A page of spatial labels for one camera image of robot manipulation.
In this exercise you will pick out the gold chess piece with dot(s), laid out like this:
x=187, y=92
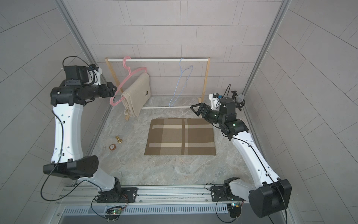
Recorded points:
x=119, y=140

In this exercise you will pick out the circuit board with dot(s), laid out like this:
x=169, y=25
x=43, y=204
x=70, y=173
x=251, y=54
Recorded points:
x=234, y=210
x=113, y=213

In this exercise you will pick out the brown plaid scarf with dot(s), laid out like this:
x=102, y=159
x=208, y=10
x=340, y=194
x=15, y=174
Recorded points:
x=180, y=136

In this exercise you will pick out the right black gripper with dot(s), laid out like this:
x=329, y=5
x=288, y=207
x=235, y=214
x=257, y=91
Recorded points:
x=204, y=108

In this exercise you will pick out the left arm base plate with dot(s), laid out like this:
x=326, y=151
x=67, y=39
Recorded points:
x=127, y=195

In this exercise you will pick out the cream beige scarf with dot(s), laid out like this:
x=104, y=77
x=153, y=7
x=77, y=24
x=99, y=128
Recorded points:
x=136, y=95

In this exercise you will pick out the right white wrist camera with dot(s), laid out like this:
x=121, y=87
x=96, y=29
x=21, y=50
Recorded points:
x=215, y=101

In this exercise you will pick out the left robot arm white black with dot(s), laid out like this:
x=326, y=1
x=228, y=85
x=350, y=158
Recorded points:
x=68, y=160

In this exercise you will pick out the wooden clothes rack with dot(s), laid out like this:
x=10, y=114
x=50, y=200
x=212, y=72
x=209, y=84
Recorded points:
x=175, y=78

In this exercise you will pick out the right circuit board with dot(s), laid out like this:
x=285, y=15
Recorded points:
x=234, y=210

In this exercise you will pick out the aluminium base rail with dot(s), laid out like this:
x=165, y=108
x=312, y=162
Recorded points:
x=84, y=194

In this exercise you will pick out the aluminium corner post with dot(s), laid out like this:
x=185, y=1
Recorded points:
x=84, y=47
x=272, y=32

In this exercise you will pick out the right aluminium corner post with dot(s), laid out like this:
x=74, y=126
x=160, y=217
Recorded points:
x=272, y=32

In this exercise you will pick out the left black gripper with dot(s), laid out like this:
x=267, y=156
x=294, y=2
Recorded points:
x=105, y=90

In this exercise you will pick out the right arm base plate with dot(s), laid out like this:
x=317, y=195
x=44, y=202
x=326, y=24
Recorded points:
x=218, y=193

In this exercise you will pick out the pink plastic hanger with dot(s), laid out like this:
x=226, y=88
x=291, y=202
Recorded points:
x=131, y=73

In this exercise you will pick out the red round token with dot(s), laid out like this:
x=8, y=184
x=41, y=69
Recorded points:
x=112, y=147

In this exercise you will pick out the left circuit board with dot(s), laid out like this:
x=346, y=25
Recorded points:
x=113, y=213

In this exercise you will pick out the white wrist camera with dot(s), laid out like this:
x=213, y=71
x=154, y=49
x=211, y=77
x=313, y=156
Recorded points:
x=95, y=73
x=215, y=101

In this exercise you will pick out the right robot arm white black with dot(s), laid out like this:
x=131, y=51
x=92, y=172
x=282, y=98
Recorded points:
x=269, y=193

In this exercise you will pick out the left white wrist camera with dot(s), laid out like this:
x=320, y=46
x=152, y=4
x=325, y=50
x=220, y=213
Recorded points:
x=95, y=73

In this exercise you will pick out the left aluminium corner post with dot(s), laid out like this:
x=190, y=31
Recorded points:
x=84, y=47

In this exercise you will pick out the microphone on black stand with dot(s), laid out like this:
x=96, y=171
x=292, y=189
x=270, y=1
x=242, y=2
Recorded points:
x=239, y=99

